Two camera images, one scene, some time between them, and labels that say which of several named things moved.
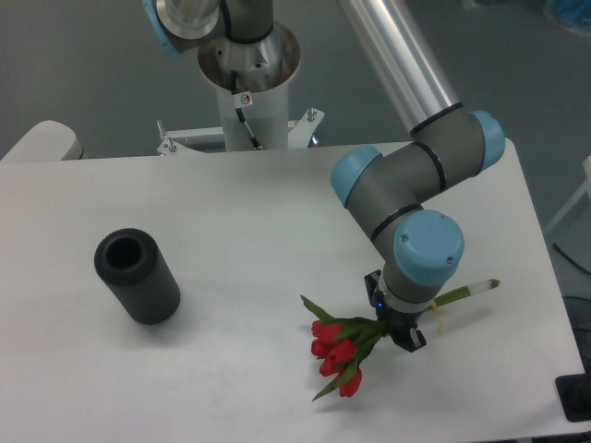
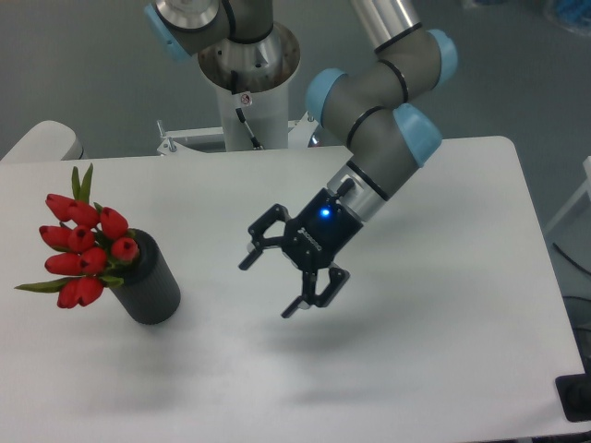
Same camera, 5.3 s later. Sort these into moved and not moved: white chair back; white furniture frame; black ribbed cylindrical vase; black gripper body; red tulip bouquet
Moved: red tulip bouquet; black gripper body
Not moved: white furniture frame; white chair back; black ribbed cylindrical vase
